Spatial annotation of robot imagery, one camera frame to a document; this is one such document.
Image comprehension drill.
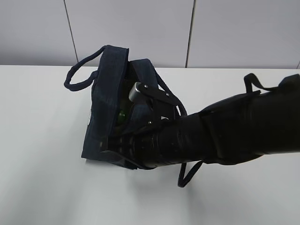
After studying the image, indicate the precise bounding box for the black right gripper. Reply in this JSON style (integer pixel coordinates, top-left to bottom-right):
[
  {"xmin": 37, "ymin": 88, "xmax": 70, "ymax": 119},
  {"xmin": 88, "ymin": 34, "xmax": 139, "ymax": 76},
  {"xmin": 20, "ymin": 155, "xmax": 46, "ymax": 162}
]
[{"xmin": 98, "ymin": 121, "xmax": 178, "ymax": 170}]

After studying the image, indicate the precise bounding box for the green cucumber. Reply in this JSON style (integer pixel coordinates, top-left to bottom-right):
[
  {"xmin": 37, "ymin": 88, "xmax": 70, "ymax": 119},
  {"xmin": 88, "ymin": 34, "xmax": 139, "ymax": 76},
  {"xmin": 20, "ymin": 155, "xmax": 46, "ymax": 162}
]
[{"xmin": 117, "ymin": 79, "xmax": 134, "ymax": 125}]

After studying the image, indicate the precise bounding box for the dark blue lunch bag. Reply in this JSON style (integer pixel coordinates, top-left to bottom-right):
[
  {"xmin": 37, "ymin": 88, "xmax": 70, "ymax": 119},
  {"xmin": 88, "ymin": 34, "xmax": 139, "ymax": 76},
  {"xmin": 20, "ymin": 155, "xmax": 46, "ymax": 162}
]
[{"xmin": 64, "ymin": 45, "xmax": 177, "ymax": 162}]

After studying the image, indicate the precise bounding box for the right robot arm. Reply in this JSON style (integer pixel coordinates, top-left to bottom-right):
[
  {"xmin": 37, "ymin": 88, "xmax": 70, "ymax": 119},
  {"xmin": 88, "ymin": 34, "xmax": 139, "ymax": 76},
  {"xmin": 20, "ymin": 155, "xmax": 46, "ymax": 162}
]
[{"xmin": 100, "ymin": 73, "xmax": 300, "ymax": 170}]

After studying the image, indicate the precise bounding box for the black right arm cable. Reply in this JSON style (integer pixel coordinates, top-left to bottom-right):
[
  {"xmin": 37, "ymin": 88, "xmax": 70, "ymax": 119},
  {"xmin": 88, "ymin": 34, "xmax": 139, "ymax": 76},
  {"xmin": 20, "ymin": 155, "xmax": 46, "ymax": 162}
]
[{"xmin": 177, "ymin": 161, "xmax": 203, "ymax": 188}]

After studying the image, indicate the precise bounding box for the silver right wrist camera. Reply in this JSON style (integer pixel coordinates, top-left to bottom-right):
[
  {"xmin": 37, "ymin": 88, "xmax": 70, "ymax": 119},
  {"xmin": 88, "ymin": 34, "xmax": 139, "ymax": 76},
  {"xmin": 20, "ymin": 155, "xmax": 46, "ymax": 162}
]
[{"xmin": 128, "ymin": 82, "xmax": 148, "ymax": 104}]

